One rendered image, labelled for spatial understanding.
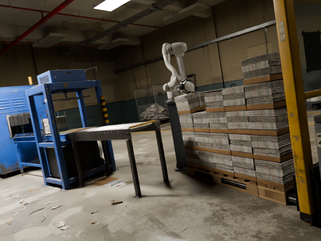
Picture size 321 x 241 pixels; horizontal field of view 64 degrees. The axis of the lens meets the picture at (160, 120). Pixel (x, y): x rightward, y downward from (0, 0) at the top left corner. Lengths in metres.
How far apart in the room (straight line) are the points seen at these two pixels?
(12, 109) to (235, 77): 7.41
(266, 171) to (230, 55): 8.05
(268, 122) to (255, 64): 0.51
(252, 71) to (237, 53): 7.76
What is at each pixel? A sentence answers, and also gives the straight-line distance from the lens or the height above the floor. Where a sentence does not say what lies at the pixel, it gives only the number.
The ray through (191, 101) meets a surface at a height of 0.97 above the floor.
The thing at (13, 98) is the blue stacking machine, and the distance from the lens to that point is 6.26.
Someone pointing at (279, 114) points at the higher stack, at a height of 0.77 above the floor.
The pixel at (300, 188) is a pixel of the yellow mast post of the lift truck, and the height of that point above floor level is 0.27.
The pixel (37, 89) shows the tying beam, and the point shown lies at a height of 1.50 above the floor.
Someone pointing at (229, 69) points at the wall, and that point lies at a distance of 10.30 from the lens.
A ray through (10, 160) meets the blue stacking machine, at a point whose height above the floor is 0.33.
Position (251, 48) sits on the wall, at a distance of 9.97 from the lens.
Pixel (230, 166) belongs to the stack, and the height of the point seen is 0.25.
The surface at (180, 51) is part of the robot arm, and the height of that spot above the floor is 1.63.
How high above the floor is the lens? 1.07
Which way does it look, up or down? 5 degrees down
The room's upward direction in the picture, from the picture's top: 10 degrees counter-clockwise
